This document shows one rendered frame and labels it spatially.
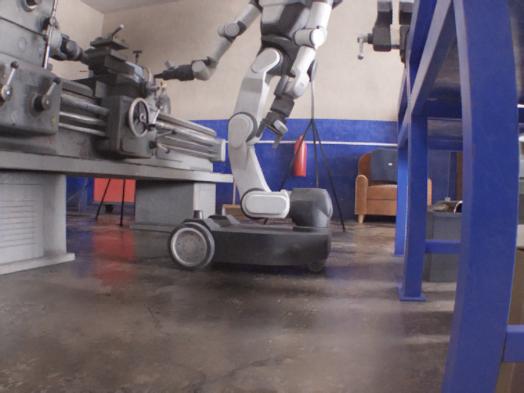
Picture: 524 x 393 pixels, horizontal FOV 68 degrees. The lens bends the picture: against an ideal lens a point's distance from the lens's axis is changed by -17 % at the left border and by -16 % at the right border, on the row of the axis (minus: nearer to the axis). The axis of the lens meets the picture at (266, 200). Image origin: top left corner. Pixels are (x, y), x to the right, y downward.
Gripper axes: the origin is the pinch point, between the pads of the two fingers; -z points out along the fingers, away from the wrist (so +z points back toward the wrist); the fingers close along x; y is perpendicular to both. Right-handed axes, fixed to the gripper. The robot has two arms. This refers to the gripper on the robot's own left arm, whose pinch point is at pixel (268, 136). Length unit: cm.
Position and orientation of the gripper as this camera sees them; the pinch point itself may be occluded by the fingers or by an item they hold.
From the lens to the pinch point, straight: 190.8
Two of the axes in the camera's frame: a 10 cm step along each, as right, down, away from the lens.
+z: 4.0, -9.1, 0.7
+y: 6.6, 2.3, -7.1
